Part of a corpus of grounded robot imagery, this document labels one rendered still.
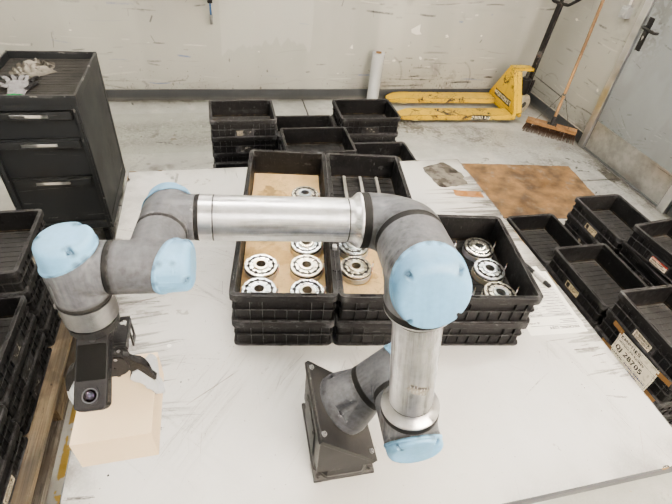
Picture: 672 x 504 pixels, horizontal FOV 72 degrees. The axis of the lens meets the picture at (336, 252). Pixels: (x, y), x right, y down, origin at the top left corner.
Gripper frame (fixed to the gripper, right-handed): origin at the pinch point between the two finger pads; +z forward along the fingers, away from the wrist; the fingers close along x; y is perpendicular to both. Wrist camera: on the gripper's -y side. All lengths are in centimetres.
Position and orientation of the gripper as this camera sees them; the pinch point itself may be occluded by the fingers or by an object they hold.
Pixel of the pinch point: (120, 401)
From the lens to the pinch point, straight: 92.0
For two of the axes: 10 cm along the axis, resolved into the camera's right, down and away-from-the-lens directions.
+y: -2.2, -6.5, 7.3
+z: -0.8, 7.5, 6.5
